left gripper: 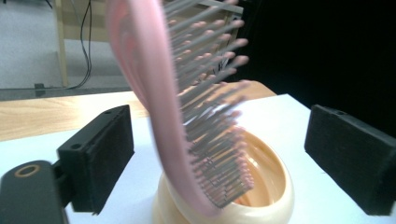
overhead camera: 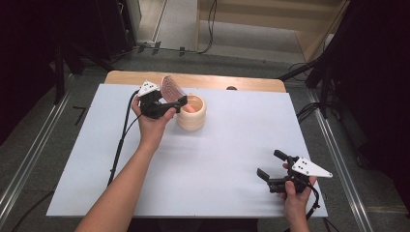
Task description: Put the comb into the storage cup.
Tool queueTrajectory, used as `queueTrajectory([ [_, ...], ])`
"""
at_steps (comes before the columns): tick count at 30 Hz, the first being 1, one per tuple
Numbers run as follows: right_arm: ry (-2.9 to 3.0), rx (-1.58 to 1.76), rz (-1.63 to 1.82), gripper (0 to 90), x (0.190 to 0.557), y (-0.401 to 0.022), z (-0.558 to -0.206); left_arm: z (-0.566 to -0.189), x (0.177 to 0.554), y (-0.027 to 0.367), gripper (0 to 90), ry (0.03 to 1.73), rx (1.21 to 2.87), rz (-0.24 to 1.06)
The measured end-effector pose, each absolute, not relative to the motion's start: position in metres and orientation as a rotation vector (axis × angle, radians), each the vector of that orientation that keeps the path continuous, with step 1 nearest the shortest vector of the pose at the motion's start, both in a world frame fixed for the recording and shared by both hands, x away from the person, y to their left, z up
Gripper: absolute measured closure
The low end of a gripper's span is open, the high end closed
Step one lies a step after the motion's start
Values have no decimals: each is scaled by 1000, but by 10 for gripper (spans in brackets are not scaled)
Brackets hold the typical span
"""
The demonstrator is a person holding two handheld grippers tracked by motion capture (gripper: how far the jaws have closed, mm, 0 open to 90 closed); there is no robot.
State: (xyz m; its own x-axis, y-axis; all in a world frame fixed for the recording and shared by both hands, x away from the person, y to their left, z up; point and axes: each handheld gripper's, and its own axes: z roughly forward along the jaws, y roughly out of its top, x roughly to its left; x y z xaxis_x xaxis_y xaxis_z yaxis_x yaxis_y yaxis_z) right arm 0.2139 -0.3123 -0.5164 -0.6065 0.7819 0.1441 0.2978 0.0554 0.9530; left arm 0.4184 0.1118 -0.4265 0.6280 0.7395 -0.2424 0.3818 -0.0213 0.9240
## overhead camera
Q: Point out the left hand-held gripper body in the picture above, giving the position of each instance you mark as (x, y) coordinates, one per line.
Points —
(151, 106)

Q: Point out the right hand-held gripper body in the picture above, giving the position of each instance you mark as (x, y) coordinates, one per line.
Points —
(306, 168)

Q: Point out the pink hairbrush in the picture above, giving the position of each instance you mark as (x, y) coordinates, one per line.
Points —
(170, 88)

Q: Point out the cream ribbed cup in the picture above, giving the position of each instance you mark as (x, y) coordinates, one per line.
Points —
(193, 122)

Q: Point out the person's left hand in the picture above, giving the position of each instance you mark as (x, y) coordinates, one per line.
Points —
(151, 132)

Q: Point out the person's right hand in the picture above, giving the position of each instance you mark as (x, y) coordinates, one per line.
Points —
(295, 204)

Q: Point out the wooden table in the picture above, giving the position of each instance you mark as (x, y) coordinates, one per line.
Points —
(206, 81)

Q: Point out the white board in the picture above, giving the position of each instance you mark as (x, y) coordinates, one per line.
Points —
(225, 180)

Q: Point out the dark round table knob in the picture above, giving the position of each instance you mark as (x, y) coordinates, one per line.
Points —
(231, 88)

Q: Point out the person's dark clothed legs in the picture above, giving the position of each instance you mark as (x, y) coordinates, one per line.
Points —
(199, 225)

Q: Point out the black metal stand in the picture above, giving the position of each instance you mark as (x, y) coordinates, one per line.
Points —
(59, 74)
(324, 83)

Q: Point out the light wooden platform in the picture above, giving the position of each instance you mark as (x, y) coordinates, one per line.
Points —
(257, 19)

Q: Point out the metal floor rail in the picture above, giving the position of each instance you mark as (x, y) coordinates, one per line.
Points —
(35, 141)
(338, 154)

